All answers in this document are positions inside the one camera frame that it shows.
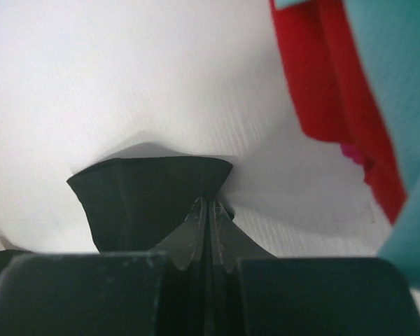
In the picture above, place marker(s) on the black t shirt with flower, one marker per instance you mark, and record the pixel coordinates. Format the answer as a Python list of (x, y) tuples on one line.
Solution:
[(133, 204)]

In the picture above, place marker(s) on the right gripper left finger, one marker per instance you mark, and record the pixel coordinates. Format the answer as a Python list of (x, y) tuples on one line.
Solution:
[(182, 295)]

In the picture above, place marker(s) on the red folded t shirt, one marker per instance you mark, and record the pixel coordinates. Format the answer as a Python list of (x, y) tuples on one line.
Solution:
[(331, 96)]

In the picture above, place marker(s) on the teal folded t shirt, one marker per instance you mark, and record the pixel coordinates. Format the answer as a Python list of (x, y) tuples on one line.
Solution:
[(387, 39)]

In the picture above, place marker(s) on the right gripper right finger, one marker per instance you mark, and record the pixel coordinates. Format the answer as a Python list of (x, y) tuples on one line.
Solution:
[(228, 244)]

